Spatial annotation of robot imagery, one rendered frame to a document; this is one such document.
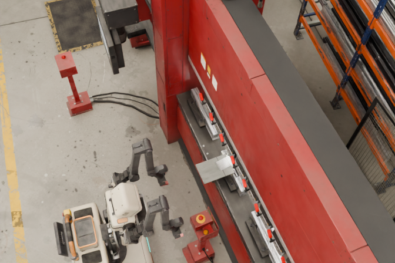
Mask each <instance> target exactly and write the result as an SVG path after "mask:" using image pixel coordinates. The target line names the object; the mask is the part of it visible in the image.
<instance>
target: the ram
mask: <svg viewBox="0 0 395 263"><path fill-rule="evenodd" d="M201 53H202V55H203V57H204V58H205V60H206V66H205V69H204V67H203V65H202V63H201ZM188 55H189V57H190V59H191V61H192V63H193V65H194V67H195V69H196V71H197V73H198V75H199V77H200V79H201V81H202V83H203V85H204V87H205V89H206V90H207V92H208V94H209V96H210V98H211V100H212V102H213V104H214V106H215V108H216V110H217V112H218V114H219V116H220V118H221V120H222V122H223V124H224V125H225V128H226V130H227V132H228V134H229V136H230V138H231V139H232V142H233V144H234V145H235V147H236V150H237V151H238V153H239V155H240V157H241V159H242V161H243V163H244V165H245V167H246V169H247V171H248V173H249V175H250V177H251V179H252V181H253V182H254V184H255V186H256V188H257V190H258V192H259V194H260V196H261V198H262V200H263V202H264V204H265V206H266V208H267V210H268V212H269V214H270V216H271V218H272V220H273V222H274V224H275V226H276V228H277V230H278V232H279V234H280V236H281V238H282V240H283V242H284V243H285V245H286V247H287V249H288V251H289V253H290V255H291V257H292V259H293V261H294V263H343V262H342V260H341V259H340V257H339V255H338V253H337V251H336V249H335V247H334V245H333V244H332V242H331V240H330V238H329V236H328V235H327V233H326V231H325V230H324V228H323V226H322V224H321V222H320V221H319V219H318V217H317V215H316V213H315V211H314V210H313V208H312V206H311V205H310V203H309V201H308V199H307V197H306V196H305V194H304V192H303V190H302V188H301V186H300V185H299V183H298V181H297V180H296V178H295V176H294V174H293V172H292V171H291V169H290V167H289V165H288V163H287V162H286V160H285V158H284V157H283V155H282V152H281V151H280V149H279V148H278V146H277V144H276V142H275V140H274V138H273V137H272V135H271V133H270V131H269V129H268V128H267V126H266V124H265V122H264V121H263V119H262V117H261V115H260V113H259V112H258V110H257V108H256V106H255V104H254V103H253V101H252V99H251V98H250V96H249V94H248V92H247V91H246V89H245V87H244V85H243V83H242V81H241V79H240V78H239V76H238V74H237V73H236V71H235V69H234V67H233V65H232V64H231V62H230V60H229V58H228V56H227V54H226V53H225V51H224V49H223V48H222V46H221V44H220V42H219V40H218V39H217V37H216V35H215V33H214V31H213V30H212V28H211V26H210V25H209V23H208V21H207V19H206V17H205V16H204V14H203V12H202V10H201V8H200V6H199V5H198V3H197V1H196V0H189V54H188ZM188 60H189V58H188ZM189 62H190V60H189ZM190 64H191V62H190ZM191 65H192V64H191ZM207 66H209V67H210V75H209V76H210V78H209V77H208V75H207V73H208V71H207ZM192 68H193V66H192ZM193 70H194V68H193ZM194 71H195V70H194ZM195 73H196V72H195ZM198 75H197V74H196V76H197V78H198V79H199V77H198ZM213 75H214V77H215V79H216V81H217V91H216V90H215V88H214V86H213V84H212V76H213ZM200 79H199V82H200V84H201V85H202V83H201V81H200ZM203 85H202V87H203ZM204 87H203V90H204V91H205V89H204ZM205 93H206V91H205ZM206 96H207V98H208V99H209V97H208V95H207V93H206ZM209 101H210V99H209ZM210 104H211V105H212V103H211V101H210ZM212 107H213V105H212ZM213 109H214V107H213ZM214 111H215V109H214ZM215 113H216V111H215ZM216 115H217V113H216ZM219 116H218V115H217V117H218V119H219ZM219 121H220V119H219ZM222 122H221V121H220V123H221V125H222V127H223V124H222ZM225 128H224V127H223V129H224V131H225V133H226V130H225ZM226 135H227V133H226ZM229 136H228V135H227V137H228V139H229V141H230V138H229ZM232 142H231V141H230V143H231V145H232V147H233V144H232ZM233 149H234V151H235V152H236V150H235V148H234V147H233ZM236 154H237V152H236ZM237 156H238V154H237ZM238 158H239V156H238ZM239 160H240V158H239ZM240 162H241V160H240ZM241 164H242V162H241ZM242 166H243V164H242ZM243 168H244V166H243ZM244 170H245V168H244ZM245 172H246V170H245ZM246 174H247V172H246ZM247 176H248V174H247ZM248 178H249V176H248ZM249 180H250V178H249ZM250 182H251V180H250ZM251 184H252V182H251ZM252 186H253V184H252ZM253 188H254V190H255V192H256V194H257V196H258V198H259V200H260V202H261V203H262V201H261V199H260V197H259V195H258V193H257V191H256V189H255V187H254V186H253ZM262 206H263V208H264V209H265V207H264V205H263V203H262ZM265 212H266V214H267V216H268V217H269V215H268V213H267V211H266V209H265ZM269 220H270V222H271V223H272V221H271V219H270V217H269ZM272 226H273V228H274V229H275V227H274V225H273V223H272ZM275 231H276V229H275ZM276 234H277V236H278V237H279V235H278V233H277V231H276ZM279 240H280V241H281V239H280V237H279ZM281 243H282V241H281ZM282 245H283V243H282ZM283 247H284V245H283ZM284 249H285V247H284ZM285 251H286V249H285ZM286 253H287V251H286ZM287 255H288V253H287ZM288 257H289V255H288ZM289 259H290V257H289ZM290 261H291V263H293V262H292V260H291V259H290Z"/></svg>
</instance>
